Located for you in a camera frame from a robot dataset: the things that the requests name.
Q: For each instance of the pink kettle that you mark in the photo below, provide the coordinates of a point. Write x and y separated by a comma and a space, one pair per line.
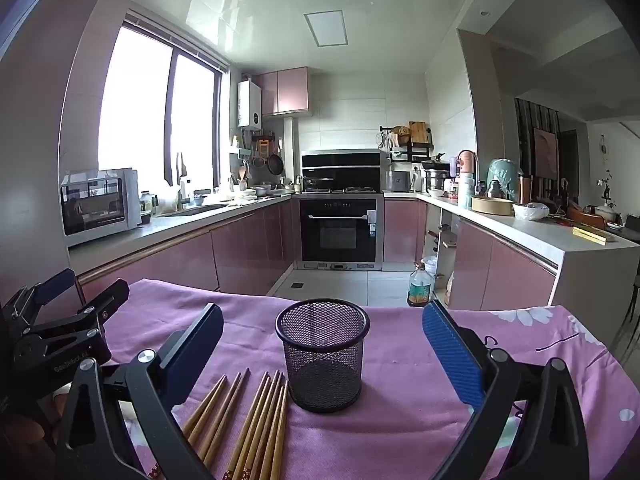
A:
466, 160

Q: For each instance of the black built-in oven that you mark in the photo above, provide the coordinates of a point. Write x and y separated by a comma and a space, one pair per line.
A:
340, 230

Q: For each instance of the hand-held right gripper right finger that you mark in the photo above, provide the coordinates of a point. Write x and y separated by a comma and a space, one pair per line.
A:
450, 355

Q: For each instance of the long pink base cabinets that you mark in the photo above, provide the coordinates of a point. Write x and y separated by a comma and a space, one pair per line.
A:
240, 250

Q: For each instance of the white countertop oven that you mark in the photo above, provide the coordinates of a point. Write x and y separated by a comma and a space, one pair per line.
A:
100, 210

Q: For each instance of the steel pot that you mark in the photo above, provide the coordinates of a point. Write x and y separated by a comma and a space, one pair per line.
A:
436, 180

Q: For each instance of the kitchen window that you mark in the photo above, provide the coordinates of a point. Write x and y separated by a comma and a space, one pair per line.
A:
140, 110

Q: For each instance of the gas stove top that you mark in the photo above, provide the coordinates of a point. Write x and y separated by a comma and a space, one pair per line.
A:
342, 190

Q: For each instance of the framed wall picture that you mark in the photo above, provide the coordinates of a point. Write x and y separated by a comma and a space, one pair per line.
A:
545, 152

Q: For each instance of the black kitchen rack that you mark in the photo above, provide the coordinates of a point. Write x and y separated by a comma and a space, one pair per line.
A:
417, 151

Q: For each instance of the wall utensil rack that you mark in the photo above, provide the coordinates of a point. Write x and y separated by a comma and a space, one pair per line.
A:
255, 147

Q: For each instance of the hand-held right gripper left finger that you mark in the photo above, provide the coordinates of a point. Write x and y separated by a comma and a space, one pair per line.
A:
192, 355

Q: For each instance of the black mesh cup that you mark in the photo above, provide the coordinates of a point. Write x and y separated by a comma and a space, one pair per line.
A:
322, 360

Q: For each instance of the cooking oil bottle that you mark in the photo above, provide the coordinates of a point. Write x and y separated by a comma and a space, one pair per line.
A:
420, 290

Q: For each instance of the round beige container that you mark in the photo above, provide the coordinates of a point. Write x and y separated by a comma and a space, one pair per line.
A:
492, 206

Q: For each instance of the white plastic bag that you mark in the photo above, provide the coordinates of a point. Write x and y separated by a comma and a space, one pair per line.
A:
530, 211

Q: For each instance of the flat yellow box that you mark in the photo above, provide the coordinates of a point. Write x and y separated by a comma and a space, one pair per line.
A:
592, 234

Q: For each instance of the wooden cutting board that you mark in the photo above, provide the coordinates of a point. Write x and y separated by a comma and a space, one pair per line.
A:
418, 132

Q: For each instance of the pink base cabinets open shelf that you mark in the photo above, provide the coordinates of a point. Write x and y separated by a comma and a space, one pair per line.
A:
510, 270

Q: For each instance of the hanging frying pan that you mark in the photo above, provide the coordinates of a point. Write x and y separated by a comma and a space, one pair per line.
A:
275, 165

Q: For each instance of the white water heater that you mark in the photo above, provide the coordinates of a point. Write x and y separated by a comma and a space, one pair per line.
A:
250, 105

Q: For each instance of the bunch of wooden chopsticks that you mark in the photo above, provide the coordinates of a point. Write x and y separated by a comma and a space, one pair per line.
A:
265, 435

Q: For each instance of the ceiling light panel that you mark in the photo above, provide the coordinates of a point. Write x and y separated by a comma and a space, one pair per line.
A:
326, 27

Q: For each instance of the steel kitchen sink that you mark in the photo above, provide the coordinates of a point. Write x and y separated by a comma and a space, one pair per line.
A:
200, 208

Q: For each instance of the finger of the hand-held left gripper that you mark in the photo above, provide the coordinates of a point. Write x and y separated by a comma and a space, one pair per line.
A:
52, 287
100, 305

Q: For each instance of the pink printed tablecloth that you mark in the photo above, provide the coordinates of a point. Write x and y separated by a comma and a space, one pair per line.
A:
400, 435

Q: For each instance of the pink wall cabinet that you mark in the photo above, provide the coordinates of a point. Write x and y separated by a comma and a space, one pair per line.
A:
290, 90

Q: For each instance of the black range hood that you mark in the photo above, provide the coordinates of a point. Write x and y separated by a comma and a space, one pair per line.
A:
340, 165

